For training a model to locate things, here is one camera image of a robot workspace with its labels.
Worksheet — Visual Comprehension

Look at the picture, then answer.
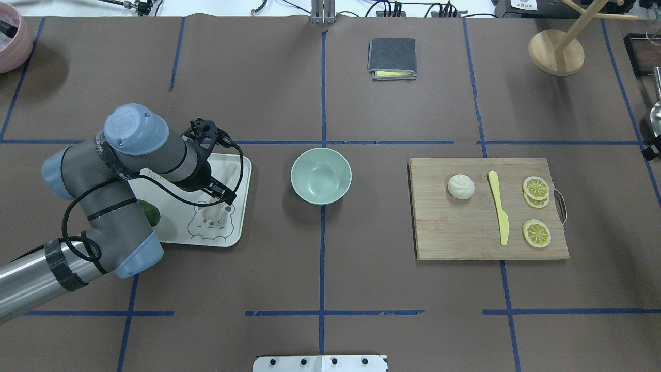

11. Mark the dark tray with glasses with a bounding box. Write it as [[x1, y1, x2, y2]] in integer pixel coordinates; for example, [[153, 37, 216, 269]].
[[623, 33, 660, 78]]

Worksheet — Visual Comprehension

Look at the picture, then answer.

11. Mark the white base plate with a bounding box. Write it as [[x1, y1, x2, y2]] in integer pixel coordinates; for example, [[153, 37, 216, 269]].
[[252, 355, 389, 371]]

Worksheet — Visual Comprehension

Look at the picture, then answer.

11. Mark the lemon slice stack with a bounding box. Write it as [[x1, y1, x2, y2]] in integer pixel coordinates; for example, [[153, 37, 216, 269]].
[[522, 219, 552, 248], [522, 176, 550, 209]]

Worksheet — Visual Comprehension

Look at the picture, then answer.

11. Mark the yellow plastic knife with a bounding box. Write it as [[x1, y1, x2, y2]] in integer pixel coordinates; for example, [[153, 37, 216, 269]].
[[487, 170, 510, 246]]

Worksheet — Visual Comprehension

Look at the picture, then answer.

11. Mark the cream bear tray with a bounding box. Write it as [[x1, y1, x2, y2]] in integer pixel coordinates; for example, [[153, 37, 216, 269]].
[[129, 153, 252, 247]]

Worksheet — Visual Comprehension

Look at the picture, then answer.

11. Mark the pink bowl with ice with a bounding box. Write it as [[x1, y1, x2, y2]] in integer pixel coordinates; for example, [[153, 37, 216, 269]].
[[1, 2, 33, 74]]

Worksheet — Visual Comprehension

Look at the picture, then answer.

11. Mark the green lime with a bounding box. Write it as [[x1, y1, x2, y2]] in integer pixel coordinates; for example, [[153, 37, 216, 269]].
[[138, 199, 161, 227]]

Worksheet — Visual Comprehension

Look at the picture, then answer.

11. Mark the wooden mug tree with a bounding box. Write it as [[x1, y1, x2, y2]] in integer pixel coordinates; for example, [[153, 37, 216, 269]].
[[527, 1, 638, 77]]

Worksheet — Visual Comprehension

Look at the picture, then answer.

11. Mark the lemon slice stack upper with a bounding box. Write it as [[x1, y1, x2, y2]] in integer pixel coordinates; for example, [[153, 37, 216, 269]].
[[522, 176, 550, 209]]

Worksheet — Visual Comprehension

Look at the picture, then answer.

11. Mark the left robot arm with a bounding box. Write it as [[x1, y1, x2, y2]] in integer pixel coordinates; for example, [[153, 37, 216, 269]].
[[1, 103, 239, 323]]

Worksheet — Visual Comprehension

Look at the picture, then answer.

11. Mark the green ceramic bowl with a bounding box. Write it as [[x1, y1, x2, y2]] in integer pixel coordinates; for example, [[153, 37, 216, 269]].
[[290, 148, 353, 206]]

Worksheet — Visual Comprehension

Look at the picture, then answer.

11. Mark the aluminium frame post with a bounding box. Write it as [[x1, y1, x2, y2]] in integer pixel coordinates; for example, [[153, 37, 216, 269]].
[[311, 0, 337, 24]]

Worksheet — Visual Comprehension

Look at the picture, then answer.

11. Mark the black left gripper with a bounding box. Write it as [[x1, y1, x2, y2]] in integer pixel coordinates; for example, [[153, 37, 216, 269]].
[[180, 118, 238, 205]]

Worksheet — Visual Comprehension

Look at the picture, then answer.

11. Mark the grey folded cloth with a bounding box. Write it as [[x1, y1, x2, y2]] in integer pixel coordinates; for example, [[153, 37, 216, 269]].
[[367, 38, 418, 81]]

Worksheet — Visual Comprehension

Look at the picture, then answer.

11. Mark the bamboo cutting board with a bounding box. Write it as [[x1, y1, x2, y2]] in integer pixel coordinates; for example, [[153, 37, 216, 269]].
[[408, 158, 570, 260]]

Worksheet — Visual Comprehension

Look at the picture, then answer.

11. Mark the lemon slice stack lower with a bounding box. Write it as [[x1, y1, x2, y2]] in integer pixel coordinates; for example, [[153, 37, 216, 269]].
[[522, 219, 552, 248]]

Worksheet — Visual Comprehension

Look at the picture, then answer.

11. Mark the white ceramic spoon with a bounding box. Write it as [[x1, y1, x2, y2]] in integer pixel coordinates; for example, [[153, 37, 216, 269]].
[[200, 163, 241, 212]]

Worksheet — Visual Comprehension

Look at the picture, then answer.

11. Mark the steel scoop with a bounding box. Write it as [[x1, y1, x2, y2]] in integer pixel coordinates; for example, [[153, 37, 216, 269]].
[[648, 66, 660, 137]]

